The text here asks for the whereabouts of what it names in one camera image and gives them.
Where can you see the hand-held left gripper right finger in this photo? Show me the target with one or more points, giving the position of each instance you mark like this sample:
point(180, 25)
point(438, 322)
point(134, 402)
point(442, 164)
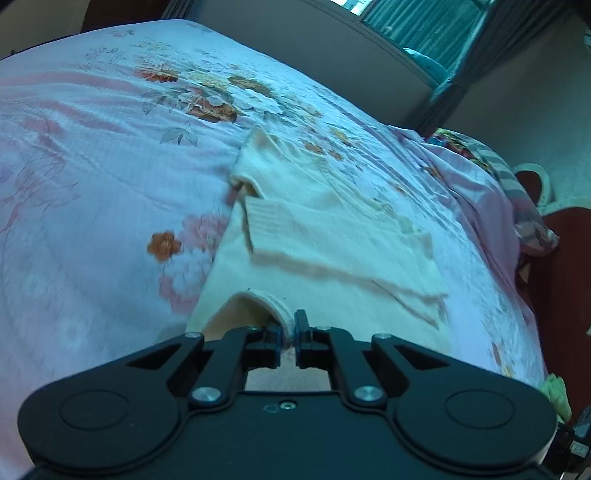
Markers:
point(300, 344)

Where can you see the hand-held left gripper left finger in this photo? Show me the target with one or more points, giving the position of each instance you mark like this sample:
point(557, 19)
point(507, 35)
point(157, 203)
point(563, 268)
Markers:
point(276, 345)

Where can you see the white knit sweater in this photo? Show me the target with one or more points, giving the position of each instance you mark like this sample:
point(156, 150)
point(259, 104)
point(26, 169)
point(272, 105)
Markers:
point(323, 240)

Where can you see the light green cloth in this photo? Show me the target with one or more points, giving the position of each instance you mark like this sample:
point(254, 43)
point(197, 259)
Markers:
point(556, 394)

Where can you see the red and white headboard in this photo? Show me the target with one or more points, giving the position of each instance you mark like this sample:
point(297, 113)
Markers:
point(563, 277)

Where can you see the pink blanket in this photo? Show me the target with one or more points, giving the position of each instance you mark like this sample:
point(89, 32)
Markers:
point(475, 207)

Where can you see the floral bed sheet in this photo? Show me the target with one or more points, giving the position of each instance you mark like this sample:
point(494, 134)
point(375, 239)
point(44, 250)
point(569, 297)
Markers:
point(92, 184)

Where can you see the striped pillow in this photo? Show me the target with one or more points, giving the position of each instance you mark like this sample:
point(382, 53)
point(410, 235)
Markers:
point(521, 203)

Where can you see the grey curtain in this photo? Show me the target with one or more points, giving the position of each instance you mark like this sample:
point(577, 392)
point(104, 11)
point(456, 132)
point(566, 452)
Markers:
point(178, 8)
point(498, 55)

